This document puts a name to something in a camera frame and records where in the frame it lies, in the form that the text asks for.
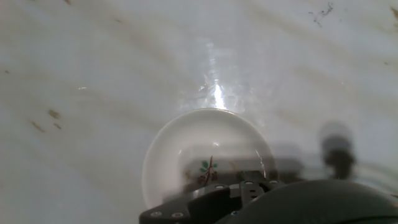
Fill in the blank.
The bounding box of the marble pattern table sheet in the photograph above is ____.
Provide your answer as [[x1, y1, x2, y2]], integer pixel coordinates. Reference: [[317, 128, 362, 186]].
[[0, 0, 398, 224]]

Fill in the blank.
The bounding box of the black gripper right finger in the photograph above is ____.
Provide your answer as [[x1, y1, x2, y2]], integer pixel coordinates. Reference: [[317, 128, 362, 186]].
[[264, 179, 285, 194]]

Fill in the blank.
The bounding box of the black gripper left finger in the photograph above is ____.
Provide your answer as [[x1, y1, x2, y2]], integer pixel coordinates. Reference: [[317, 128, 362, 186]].
[[139, 170, 266, 224]]

